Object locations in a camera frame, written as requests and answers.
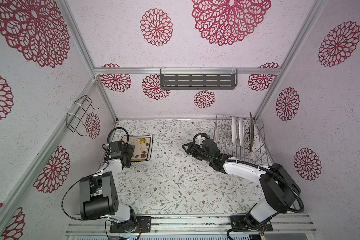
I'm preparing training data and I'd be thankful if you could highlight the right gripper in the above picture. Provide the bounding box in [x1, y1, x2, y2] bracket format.
[182, 142, 213, 165]

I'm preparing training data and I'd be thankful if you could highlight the white square plate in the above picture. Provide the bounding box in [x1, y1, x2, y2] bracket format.
[131, 135, 154, 163]

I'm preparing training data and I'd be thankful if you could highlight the round plate red rim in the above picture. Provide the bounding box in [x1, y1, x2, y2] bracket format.
[239, 118, 245, 148]

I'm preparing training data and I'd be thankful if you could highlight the black square plate yellow rim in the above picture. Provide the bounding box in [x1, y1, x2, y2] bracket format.
[249, 113, 255, 153]

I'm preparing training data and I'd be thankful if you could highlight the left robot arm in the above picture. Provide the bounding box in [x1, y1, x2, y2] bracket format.
[79, 141, 137, 227]

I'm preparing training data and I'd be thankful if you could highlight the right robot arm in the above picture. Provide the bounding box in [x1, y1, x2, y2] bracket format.
[182, 133, 305, 226]

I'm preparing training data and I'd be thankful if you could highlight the white round plate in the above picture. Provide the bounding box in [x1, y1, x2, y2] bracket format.
[231, 117, 237, 146]

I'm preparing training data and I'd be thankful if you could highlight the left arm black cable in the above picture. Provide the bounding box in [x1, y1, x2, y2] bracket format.
[61, 127, 130, 222]

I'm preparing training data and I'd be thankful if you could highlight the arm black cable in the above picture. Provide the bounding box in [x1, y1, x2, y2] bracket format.
[61, 127, 130, 222]
[192, 132, 305, 240]

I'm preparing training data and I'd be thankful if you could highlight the black wire wall basket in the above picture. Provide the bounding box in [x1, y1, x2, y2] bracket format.
[66, 95, 101, 139]

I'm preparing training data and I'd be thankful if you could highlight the wire dish rack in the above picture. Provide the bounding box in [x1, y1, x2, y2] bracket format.
[213, 114, 274, 166]

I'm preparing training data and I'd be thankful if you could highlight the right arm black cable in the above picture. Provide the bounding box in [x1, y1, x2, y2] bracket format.
[192, 132, 305, 240]

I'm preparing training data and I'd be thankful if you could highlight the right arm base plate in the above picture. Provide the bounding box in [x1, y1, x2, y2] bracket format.
[230, 215, 273, 232]

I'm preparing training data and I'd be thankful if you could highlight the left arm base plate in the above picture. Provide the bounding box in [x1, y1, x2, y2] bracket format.
[110, 216, 152, 234]

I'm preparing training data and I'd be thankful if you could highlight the grey wall shelf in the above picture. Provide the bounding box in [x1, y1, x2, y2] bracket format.
[159, 69, 238, 90]

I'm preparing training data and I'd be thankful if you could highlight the aluminium mounting rail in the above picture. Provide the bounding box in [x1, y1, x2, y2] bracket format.
[63, 214, 318, 239]

